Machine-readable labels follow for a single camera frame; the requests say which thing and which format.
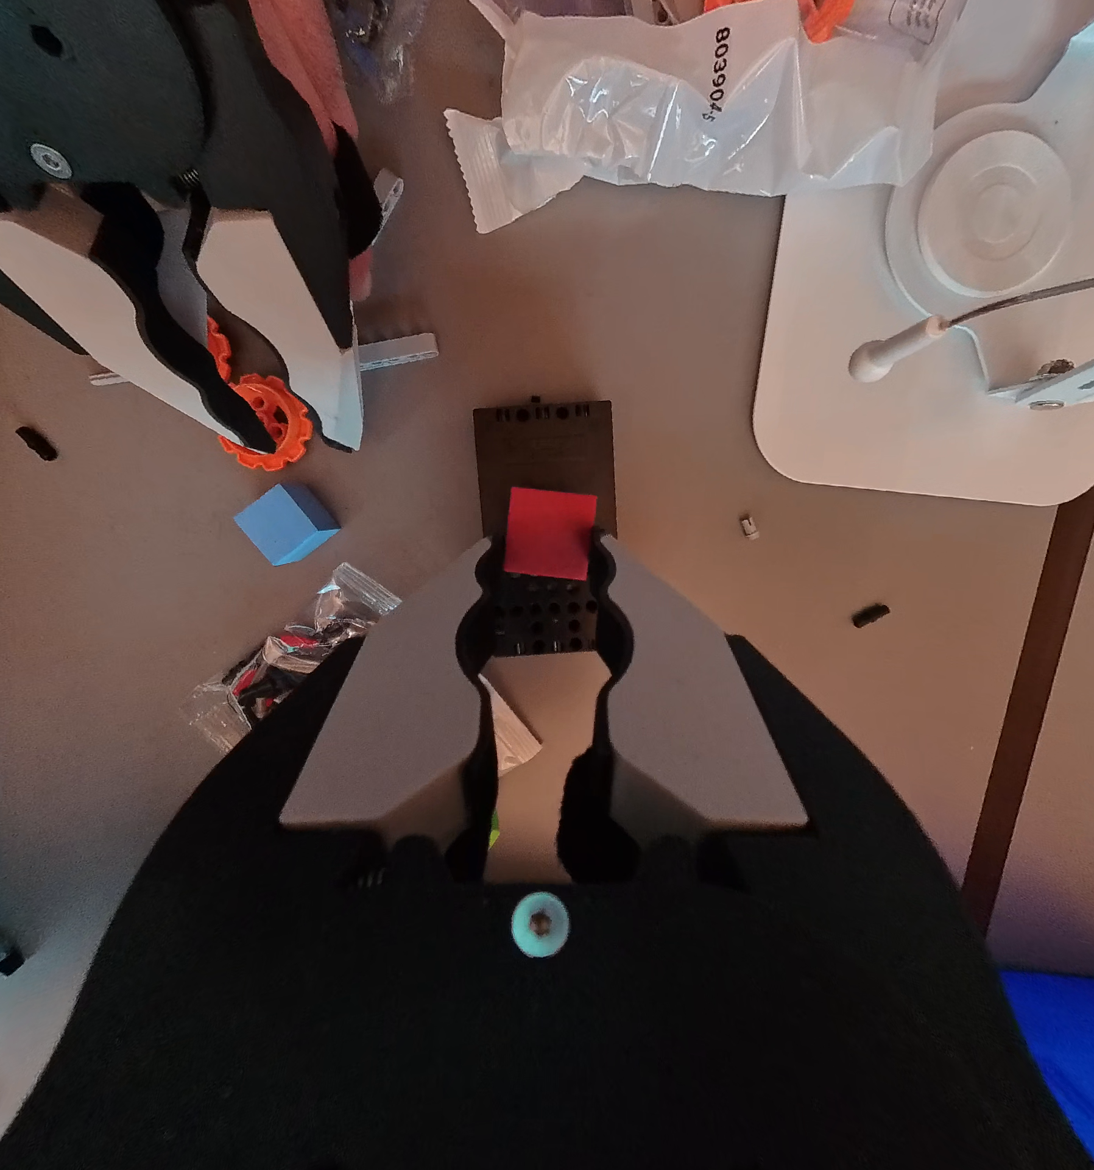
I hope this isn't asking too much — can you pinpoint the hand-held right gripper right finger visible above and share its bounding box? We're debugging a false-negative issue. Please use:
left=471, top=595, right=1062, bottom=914
left=555, top=532, right=812, bottom=881

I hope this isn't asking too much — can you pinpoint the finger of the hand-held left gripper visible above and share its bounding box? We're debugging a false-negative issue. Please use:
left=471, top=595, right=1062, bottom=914
left=181, top=205, right=365, bottom=454
left=0, top=183, right=279, bottom=456

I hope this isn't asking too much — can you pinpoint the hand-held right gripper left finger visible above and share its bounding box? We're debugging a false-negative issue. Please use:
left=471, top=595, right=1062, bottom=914
left=276, top=538, right=503, bottom=881

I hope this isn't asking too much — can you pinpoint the shiny bag of black parts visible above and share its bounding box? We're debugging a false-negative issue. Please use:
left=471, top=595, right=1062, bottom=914
left=181, top=562, right=543, bottom=779

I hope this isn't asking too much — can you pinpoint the blue foam block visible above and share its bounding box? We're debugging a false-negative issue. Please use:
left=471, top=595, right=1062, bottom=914
left=233, top=483, right=342, bottom=569

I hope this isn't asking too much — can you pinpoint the red foam block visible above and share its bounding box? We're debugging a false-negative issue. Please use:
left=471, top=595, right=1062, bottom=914
left=501, top=487, right=599, bottom=583

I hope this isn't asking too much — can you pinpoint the black perforated plastic box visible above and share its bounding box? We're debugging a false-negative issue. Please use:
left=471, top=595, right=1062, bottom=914
left=471, top=395, right=621, bottom=660

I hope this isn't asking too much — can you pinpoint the grey desk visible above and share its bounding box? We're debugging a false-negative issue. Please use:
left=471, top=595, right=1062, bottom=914
left=0, top=0, right=1094, bottom=1145

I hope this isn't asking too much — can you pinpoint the person's left hand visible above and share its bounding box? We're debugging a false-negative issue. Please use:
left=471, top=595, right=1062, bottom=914
left=247, top=0, right=376, bottom=307

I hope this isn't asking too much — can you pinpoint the white rounded stand base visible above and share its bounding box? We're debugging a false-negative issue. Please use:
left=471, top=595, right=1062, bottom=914
left=752, top=37, right=1094, bottom=508

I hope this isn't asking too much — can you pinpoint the white-tipped metal rod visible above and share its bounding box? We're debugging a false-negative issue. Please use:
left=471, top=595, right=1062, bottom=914
left=847, top=271, right=1094, bottom=382

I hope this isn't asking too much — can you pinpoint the crinkled bag of orange gears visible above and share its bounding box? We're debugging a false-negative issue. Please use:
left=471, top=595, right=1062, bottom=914
left=443, top=0, right=968, bottom=235

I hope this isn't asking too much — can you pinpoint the blue plastic bin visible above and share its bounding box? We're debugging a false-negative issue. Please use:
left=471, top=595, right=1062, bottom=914
left=999, top=969, right=1094, bottom=1170

